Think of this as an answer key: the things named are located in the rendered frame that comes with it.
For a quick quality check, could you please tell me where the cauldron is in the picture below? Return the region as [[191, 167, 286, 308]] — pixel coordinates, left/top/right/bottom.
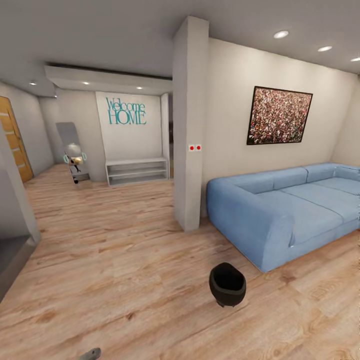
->
[[209, 262, 247, 307]]

